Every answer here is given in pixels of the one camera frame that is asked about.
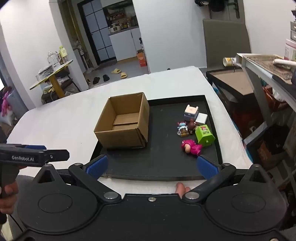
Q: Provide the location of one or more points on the green toy box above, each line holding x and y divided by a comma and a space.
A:
204, 136

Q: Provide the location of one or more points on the person's right hand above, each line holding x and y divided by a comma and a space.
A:
182, 190

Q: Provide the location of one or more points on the pink bear figurine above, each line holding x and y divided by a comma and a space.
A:
192, 147

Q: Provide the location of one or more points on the rice cooker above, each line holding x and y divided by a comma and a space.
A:
115, 27

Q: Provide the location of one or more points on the person's left hand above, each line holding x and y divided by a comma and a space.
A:
8, 197

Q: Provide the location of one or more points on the yellow table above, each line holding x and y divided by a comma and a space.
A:
54, 80

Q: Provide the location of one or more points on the glass jar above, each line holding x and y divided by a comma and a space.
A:
52, 58

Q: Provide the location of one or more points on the white cabinet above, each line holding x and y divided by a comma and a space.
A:
124, 45

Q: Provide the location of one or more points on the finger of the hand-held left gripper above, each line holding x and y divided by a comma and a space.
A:
57, 154
34, 147

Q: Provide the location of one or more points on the small white square box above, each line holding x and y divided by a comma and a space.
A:
201, 118

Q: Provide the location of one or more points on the orange basket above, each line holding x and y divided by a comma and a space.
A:
269, 97

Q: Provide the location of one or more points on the brown bear figurine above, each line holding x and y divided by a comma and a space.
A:
191, 126

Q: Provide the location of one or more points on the grey metal desk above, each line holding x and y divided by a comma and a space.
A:
254, 76

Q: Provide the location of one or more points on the white and purple toy figure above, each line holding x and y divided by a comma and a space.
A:
190, 113

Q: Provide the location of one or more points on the orange carton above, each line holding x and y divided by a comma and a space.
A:
142, 59

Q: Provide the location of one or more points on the blue figurine with red hat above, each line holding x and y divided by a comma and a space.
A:
182, 128

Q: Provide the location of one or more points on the black tray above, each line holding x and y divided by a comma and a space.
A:
161, 139

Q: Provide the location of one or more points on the pile of papers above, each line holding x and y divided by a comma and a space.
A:
45, 69

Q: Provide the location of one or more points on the white carton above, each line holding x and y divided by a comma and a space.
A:
290, 49

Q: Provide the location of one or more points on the yellow slipper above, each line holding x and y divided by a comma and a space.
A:
124, 75
116, 71

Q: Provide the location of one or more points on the brown textured board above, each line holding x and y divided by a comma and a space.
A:
266, 63

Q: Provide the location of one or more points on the white and yellow cup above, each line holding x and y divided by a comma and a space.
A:
229, 61

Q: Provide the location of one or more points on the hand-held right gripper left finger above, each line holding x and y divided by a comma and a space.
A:
97, 165

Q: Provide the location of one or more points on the black slipper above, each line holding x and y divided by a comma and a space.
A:
106, 77
96, 80

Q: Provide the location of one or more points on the black framed glass door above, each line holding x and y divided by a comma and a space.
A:
97, 34

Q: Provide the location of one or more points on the white tube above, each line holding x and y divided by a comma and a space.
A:
283, 62

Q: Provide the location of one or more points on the brown cardboard box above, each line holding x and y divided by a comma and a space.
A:
104, 136

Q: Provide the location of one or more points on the yellow-green bottle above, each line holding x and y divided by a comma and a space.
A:
63, 54

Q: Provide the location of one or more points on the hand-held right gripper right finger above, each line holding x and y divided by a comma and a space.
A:
207, 166

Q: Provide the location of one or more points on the grey small drawer unit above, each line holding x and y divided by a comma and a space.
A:
293, 31

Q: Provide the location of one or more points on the dark hanging clothes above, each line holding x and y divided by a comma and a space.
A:
212, 4

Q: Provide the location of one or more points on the pink plush toy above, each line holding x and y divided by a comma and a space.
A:
5, 104

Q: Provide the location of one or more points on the grey chair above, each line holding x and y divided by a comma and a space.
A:
226, 41

